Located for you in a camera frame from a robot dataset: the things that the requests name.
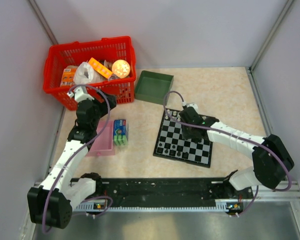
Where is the pink open drawer box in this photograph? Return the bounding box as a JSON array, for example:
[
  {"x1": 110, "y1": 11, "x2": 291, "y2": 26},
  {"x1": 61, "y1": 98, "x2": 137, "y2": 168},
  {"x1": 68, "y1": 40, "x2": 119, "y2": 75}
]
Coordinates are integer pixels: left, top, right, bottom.
[{"x1": 87, "y1": 120, "x2": 115, "y2": 157}]

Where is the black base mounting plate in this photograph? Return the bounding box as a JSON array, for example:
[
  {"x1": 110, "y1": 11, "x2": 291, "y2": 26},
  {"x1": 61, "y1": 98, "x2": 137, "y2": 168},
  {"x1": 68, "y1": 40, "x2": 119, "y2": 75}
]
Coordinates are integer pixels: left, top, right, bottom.
[{"x1": 89, "y1": 177, "x2": 253, "y2": 208}]

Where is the dark green open box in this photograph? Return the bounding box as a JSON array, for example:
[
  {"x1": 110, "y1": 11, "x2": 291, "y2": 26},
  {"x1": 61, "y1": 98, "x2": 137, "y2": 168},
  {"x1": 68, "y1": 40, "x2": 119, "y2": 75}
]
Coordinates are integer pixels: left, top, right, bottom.
[{"x1": 134, "y1": 70, "x2": 174, "y2": 105}]

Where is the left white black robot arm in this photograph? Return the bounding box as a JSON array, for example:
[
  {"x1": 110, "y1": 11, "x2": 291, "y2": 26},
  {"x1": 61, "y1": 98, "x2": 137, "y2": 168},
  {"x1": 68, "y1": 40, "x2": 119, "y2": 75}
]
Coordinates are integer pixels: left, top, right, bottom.
[{"x1": 27, "y1": 84, "x2": 117, "y2": 234}]

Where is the orange punched cardboard box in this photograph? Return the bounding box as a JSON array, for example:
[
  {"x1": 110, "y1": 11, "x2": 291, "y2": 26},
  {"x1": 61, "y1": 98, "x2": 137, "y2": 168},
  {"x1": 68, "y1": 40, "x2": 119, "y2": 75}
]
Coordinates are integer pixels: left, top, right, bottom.
[{"x1": 88, "y1": 57, "x2": 113, "y2": 80}]

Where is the white slotted cable duct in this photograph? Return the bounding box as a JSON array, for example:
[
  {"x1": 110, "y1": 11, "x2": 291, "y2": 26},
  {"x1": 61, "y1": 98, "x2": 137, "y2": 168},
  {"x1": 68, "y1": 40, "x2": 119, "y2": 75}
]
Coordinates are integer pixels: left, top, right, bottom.
[{"x1": 72, "y1": 199, "x2": 243, "y2": 213}]

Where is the black white chess board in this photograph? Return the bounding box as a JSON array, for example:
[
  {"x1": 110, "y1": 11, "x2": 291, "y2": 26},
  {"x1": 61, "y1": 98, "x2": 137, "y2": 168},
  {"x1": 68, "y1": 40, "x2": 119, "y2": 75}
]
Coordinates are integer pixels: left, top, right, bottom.
[{"x1": 153, "y1": 113, "x2": 213, "y2": 168}]

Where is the red plastic shopping basket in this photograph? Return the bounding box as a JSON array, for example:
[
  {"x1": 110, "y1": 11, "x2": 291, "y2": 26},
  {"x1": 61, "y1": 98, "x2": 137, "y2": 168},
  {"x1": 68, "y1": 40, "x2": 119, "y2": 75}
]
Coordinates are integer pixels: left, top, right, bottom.
[{"x1": 43, "y1": 36, "x2": 137, "y2": 111}]

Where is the white plastic bag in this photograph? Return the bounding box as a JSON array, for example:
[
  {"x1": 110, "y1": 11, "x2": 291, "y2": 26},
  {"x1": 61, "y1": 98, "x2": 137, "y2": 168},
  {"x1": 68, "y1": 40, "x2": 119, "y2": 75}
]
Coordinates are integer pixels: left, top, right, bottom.
[{"x1": 73, "y1": 62, "x2": 102, "y2": 85}]

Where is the blue green packaged item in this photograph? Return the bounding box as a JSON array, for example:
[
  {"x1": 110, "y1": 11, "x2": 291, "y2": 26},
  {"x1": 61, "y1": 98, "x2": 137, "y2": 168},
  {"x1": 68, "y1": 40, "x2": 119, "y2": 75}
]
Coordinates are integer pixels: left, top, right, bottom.
[{"x1": 113, "y1": 119, "x2": 129, "y2": 146}]

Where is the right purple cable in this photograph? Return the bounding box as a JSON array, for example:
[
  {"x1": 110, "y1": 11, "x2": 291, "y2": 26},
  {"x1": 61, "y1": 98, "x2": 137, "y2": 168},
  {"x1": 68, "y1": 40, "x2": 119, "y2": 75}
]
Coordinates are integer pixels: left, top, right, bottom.
[{"x1": 162, "y1": 90, "x2": 292, "y2": 218}]

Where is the small orange carton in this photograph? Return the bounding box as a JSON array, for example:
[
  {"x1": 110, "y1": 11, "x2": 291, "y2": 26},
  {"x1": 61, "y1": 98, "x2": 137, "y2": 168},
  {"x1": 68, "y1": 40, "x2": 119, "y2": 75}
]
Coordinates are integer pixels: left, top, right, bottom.
[{"x1": 60, "y1": 65, "x2": 78, "y2": 87}]

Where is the orange round ball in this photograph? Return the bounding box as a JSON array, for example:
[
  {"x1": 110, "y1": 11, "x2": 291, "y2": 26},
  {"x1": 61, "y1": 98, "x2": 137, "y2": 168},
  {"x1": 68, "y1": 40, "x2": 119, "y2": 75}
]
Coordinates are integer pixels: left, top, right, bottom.
[{"x1": 111, "y1": 59, "x2": 131, "y2": 79}]

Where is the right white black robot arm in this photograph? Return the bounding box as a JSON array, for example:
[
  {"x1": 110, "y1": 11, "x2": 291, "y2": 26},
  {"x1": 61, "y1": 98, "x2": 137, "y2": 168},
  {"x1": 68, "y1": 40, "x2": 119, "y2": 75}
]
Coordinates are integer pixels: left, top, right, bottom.
[{"x1": 179, "y1": 102, "x2": 295, "y2": 198}]

